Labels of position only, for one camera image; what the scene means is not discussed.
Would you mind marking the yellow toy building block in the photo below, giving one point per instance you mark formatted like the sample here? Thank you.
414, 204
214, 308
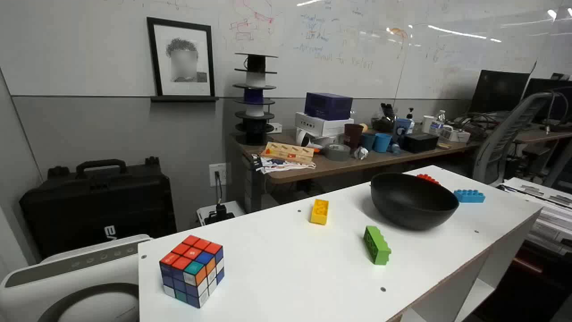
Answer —
319, 211

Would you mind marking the grey duct tape roll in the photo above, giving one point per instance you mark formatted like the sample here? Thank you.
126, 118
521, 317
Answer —
337, 150

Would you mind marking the dark blue box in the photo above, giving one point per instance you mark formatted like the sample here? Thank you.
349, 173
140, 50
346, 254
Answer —
328, 106

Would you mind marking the green toy building block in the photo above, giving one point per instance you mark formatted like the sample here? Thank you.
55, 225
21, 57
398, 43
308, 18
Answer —
378, 245

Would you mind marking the black rectangular tray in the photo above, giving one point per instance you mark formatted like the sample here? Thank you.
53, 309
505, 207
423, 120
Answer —
419, 141

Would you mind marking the multicoloured Rubik's cube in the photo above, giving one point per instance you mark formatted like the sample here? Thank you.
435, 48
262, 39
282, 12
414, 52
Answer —
192, 270

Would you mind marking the black framed picture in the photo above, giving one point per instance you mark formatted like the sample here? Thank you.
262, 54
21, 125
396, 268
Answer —
181, 59

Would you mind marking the black hard carrying case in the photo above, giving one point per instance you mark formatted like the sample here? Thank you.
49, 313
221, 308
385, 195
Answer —
99, 206

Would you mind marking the blue toy building block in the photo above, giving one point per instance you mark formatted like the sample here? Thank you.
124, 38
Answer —
469, 195

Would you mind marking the white wall power outlet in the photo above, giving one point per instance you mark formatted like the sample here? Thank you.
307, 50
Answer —
217, 173

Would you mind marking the white tape roll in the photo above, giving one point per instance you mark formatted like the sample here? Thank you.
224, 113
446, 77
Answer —
307, 138

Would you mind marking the white plastic machine housing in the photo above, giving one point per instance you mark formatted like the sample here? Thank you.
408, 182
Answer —
72, 268

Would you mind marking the black bowl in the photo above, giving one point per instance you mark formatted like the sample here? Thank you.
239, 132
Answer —
412, 202

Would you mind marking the dark brown cup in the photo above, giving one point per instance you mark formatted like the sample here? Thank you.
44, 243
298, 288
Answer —
355, 134

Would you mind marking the stack of filament spools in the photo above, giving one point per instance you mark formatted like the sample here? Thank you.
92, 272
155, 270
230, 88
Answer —
257, 95

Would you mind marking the white wall whiteboard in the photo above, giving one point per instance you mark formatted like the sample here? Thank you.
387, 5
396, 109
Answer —
90, 46

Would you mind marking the white cardboard box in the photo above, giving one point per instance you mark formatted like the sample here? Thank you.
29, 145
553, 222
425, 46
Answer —
323, 125

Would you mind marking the black computer monitor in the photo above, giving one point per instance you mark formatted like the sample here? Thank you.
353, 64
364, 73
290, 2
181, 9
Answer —
551, 89
498, 91

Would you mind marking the blue cup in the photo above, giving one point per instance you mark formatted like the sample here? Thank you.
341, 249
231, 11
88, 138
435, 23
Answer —
383, 141

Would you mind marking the red toy building block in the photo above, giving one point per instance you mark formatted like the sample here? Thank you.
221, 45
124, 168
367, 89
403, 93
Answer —
426, 177

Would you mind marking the brown wooden desk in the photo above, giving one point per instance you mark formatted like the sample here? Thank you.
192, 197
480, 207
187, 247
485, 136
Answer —
333, 166

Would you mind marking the crumpled silver foil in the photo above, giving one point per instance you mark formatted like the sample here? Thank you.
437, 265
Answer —
362, 152

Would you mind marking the orange patterned flat box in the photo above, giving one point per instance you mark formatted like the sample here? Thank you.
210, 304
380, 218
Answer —
289, 152

